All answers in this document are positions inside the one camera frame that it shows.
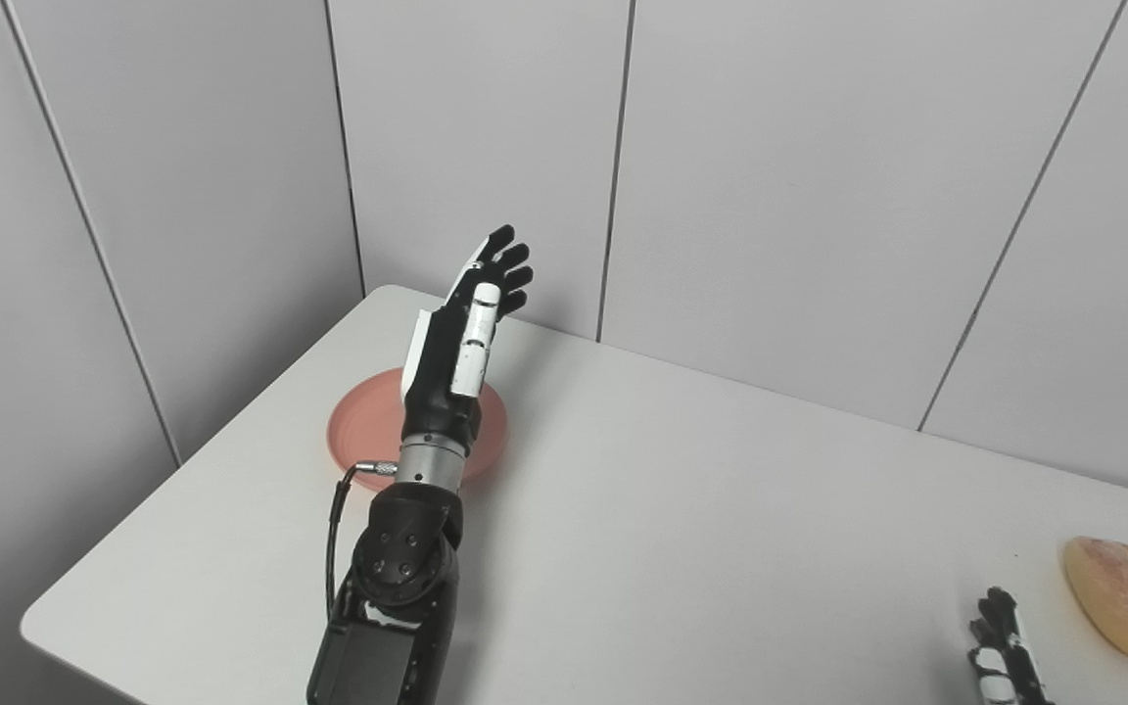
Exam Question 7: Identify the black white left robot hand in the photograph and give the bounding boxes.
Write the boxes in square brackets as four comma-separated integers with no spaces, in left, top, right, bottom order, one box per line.
[399,224,535,453]

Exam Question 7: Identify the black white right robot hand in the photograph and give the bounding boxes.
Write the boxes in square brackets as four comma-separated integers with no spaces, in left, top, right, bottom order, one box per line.
[965,586,1056,705]

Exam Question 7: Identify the pink round plate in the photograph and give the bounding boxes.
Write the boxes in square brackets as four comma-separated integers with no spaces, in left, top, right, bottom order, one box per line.
[326,367,510,489]

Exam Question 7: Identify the golden bread roll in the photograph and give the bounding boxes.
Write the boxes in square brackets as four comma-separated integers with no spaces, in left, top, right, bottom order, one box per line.
[1061,536,1128,660]

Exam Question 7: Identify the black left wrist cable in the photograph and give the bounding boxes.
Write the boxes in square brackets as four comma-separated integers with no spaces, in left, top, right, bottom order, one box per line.
[325,459,400,620]

